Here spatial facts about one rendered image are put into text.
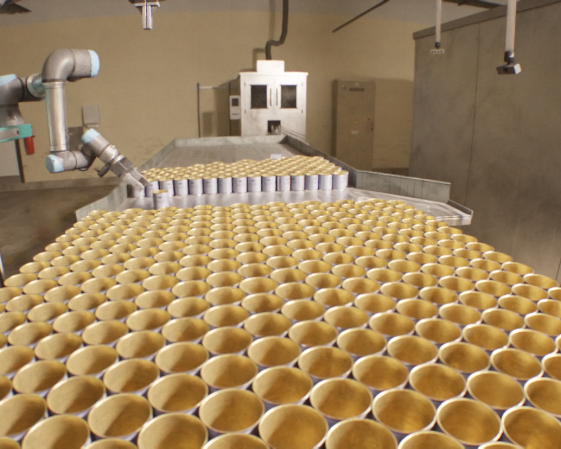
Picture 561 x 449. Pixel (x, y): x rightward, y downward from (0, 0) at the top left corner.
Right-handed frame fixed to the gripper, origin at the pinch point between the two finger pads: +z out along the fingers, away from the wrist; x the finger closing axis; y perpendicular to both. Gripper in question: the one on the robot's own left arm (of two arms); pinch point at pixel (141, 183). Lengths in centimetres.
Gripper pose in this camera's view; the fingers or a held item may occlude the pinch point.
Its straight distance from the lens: 166.1
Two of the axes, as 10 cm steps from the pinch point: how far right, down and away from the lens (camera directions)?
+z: 7.0, 6.4, 3.2
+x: -1.5, -3.1, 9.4
